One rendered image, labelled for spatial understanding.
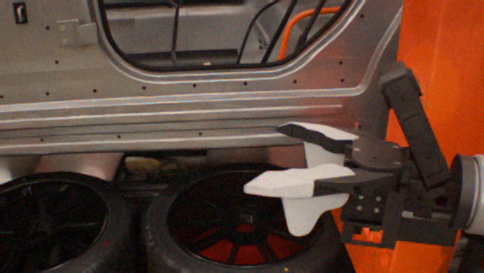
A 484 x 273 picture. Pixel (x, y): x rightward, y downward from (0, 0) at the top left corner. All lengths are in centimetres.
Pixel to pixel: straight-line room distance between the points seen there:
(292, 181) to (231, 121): 101
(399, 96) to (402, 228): 13
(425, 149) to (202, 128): 103
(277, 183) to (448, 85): 57
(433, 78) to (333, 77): 59
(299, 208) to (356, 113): 107
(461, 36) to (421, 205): 48
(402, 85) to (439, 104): 50
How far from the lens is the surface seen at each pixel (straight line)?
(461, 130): 97
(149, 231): 152
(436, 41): 87
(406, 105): 42
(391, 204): 43
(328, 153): 51
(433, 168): 44
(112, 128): 142
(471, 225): 46
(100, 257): 146
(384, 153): 45
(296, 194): 39
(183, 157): 286
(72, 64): 138
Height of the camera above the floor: 146
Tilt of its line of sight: 29 degrees down
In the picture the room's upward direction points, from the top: straight up
